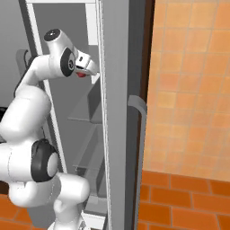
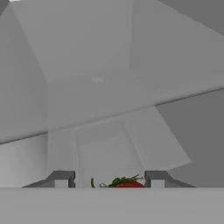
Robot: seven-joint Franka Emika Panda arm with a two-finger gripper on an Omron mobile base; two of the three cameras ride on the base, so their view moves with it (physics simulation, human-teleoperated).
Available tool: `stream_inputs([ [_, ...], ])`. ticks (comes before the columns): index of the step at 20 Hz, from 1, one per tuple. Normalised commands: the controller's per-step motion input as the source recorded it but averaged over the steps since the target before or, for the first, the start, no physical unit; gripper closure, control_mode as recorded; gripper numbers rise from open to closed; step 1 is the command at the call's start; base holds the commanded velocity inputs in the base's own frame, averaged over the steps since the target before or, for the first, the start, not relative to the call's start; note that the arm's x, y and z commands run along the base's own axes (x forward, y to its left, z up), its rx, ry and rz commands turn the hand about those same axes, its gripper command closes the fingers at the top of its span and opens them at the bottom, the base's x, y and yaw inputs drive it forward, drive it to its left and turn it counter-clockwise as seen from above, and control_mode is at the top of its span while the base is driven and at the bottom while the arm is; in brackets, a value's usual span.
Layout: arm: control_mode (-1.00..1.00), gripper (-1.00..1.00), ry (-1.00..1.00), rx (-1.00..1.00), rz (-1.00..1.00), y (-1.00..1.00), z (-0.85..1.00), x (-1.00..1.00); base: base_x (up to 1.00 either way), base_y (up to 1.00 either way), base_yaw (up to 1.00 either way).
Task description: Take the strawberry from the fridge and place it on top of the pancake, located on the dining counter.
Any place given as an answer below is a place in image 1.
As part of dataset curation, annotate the grey fridge door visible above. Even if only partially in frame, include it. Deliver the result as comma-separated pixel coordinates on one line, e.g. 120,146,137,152
96,0,148,230
0,0,33,104

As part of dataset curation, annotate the glass fridge shelf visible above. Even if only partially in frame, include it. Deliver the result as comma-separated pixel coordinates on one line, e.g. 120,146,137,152
72,128,106,171
67,84,104,126

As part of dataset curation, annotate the white fridge door bin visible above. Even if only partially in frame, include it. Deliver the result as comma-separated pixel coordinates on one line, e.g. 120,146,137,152
84,2,100,47
80,194,108,230

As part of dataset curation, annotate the grey fridge door handle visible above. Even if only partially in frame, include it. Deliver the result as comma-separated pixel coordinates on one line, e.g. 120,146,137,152
127,94,148,230

